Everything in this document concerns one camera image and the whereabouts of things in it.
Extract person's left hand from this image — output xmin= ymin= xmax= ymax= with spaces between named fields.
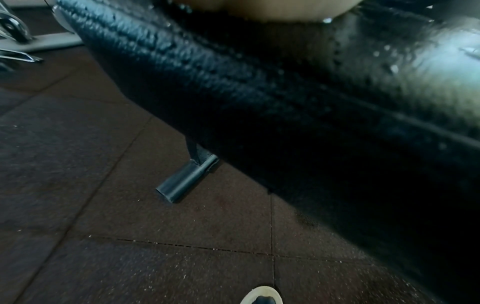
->
xmin=176 ymin=0 xmax=365 ymax=22

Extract black padded bench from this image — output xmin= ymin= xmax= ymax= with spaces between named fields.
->
xmin=55 ymin=0 xmax=480 ymax=304

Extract grey gym machine frame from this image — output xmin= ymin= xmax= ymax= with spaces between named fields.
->
xmin=27 ymin=0 xmax=85 ymax=54

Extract cream foam slipper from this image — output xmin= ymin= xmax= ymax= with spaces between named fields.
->
xmin=239 ymin=285 xmax=284 ymax=304

